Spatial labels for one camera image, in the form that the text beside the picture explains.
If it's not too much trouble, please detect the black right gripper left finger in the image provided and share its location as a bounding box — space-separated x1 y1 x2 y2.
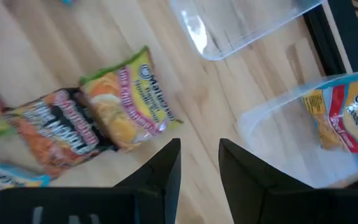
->
0 138 182 224

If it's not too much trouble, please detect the black Fire Noodle ramen pack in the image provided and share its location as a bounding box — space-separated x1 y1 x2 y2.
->
3 88 119 178

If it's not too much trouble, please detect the clear plastic bin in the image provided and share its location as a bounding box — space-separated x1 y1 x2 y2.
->
169 0 326 62
236 70 358 189

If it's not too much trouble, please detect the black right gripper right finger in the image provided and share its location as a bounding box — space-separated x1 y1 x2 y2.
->
218 138 358 224

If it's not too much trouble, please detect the black mat with striped edge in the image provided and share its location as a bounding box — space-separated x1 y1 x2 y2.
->
327 0 358 73

